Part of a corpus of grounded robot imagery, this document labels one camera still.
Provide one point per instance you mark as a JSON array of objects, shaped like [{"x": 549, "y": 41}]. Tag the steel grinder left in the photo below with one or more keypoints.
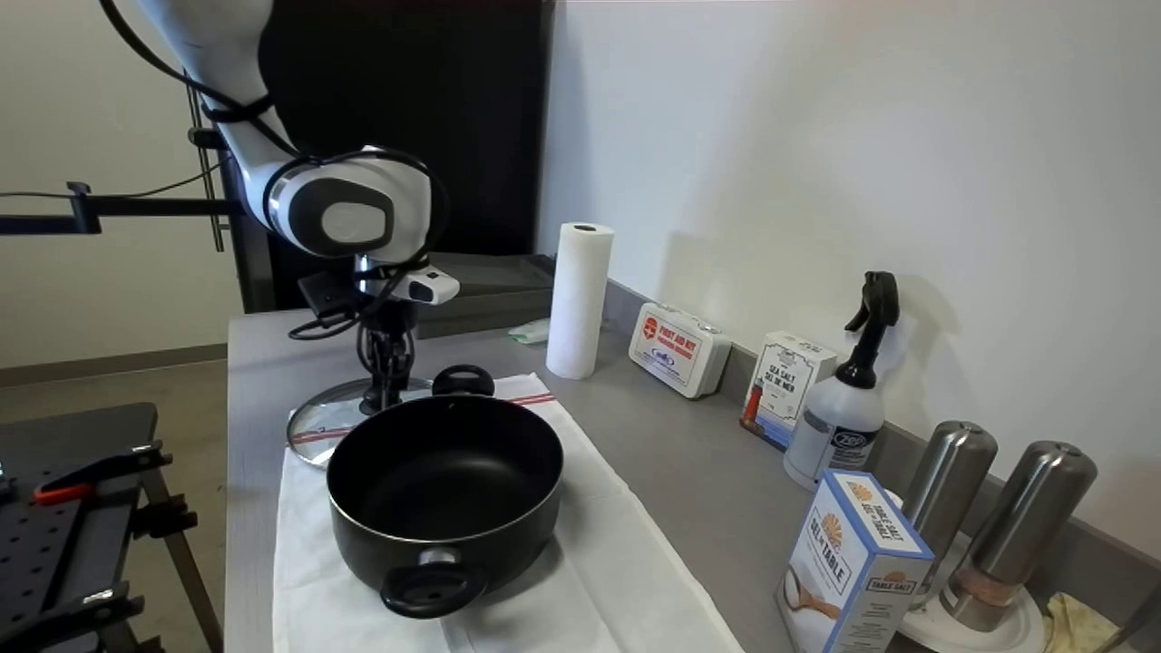
[{"x": 950, "y": 481}]

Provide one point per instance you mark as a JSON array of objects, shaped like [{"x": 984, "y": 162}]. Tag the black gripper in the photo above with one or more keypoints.
[{"x": 386, "y": 336}]

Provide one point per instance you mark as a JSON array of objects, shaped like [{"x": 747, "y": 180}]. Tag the black camera on boom arm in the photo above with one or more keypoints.
[{"x": 89, "y": 211}]

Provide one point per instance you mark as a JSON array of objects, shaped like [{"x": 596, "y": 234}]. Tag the black red clamp tool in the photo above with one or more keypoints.
[{"x": 89, "y": 475}]

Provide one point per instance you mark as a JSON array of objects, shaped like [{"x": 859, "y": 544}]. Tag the spray bottle black trigger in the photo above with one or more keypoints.
[{"x": 844, "y": 416}]

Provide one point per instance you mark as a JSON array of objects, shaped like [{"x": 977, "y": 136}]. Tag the white paper towel roll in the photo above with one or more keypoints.
[{"x": 578, "y": 294}]

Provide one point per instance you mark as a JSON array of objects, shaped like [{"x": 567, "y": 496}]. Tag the glass pot lid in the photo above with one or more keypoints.
[{"x": 320, "y": 422}]

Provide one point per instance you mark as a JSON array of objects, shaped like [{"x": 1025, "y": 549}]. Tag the white plate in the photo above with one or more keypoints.
[{"x": 966, "y": 625}]

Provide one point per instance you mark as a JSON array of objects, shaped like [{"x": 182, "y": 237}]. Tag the white red carton box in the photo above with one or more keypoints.
[{"x": 782, "y": 374}]

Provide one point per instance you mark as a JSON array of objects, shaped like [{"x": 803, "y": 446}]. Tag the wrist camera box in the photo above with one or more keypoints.
[{"x": 428, "y": 288}]

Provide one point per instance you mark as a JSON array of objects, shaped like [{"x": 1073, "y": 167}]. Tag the white first aid box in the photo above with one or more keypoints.
[{"x": 682, "y": 351}]

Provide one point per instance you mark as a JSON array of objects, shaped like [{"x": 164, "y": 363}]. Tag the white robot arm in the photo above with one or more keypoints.
[{"x": 370, "y": 203}]

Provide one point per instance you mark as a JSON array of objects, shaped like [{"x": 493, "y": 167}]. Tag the black cooking pot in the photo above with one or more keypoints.
[{"x": 445, "y": 500}]

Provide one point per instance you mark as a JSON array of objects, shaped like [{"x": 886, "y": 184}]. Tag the steel grinder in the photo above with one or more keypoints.
[
  {"x": 950, "y": 481},
  {"x": 1031, "y": 508}
]

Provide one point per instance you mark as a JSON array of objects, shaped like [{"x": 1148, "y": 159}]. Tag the steel grinder right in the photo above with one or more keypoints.
[{"x": 1031, "y": 508}]

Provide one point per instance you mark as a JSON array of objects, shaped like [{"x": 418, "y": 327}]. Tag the white orange carton box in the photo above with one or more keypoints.
[{"x": 855, "y": 569}]

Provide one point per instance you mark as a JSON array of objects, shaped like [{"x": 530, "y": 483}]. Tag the white kitchen cloth red stripes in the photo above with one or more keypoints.
[{"x": 608, "y": 582}]

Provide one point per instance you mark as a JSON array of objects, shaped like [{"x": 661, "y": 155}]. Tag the black perforated work table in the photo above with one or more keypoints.
[{"x": 65, "y": 569}]

